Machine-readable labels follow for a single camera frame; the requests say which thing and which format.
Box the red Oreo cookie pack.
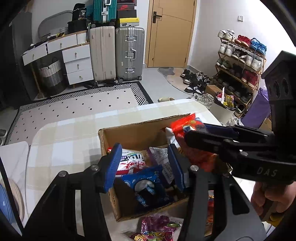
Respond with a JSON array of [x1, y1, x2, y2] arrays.
[[206, 195, 214, 235]]

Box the red cone chips bag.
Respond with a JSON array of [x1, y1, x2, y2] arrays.
[[170, 113, 217, 172]]

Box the silver purple snack bag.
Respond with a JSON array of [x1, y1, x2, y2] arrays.
[[149, 147, 174, 184]]

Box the purple candy bag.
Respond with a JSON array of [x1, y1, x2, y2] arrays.
[[128, 214, 184, 241]]

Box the blue Oreo cookie pack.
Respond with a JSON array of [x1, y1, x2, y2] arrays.
[[121, 165, 170, 209]]

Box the white red snack bag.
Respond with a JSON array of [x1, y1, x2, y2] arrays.
[[116, 149, 148, 177]]

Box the person's right hand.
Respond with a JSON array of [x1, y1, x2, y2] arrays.
[[251, 182, 295, 215]]

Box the white trash bin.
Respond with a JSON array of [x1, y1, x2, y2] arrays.
[[210, 92, 237, 125]]

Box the purple gift bag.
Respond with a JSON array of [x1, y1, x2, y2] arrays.
[[241, 87, 271, 128]]

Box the beige plate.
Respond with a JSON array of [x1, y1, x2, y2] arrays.
[[9, 179, 25, 221]]

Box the checkered tablecloth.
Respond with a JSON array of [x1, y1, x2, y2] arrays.
[[26, 99, 219, 214]]

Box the stacked blue bowls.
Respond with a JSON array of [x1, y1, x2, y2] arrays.
[[0, 185, 13, 224]]

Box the shoe rack with shoes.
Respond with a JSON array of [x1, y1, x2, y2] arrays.
[[213, 29, 267, 118]]

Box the SF cardboard box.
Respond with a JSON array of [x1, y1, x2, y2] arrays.
[[98, 115, 188, 222]]

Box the wooden door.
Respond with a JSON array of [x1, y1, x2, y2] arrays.
[[145, 0, 197, 68]]

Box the patterned floor rug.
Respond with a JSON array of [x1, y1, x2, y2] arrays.
[[4, 81, 153, 145]]

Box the silver aluminium suitcase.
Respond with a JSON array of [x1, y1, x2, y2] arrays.
[[115, 27, 145, 80]]

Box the woven laundry basket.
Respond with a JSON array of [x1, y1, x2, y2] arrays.
[[39, 57, 66, 96]]

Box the beige suitcase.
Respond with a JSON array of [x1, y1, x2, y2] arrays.
[[89, 26, 116, 82]]

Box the stacked shoe boxes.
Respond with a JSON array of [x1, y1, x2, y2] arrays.
[[116, 0, 139, 28]]

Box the white drawer desk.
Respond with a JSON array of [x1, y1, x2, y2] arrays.
[[22, 30, 93, 85]]

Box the teal suitcase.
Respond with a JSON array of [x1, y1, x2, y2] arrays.
[[93, 0, 117, 23]]

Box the grey oval mirror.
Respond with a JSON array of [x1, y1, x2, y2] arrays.
[[37, 10, 73, 40]]

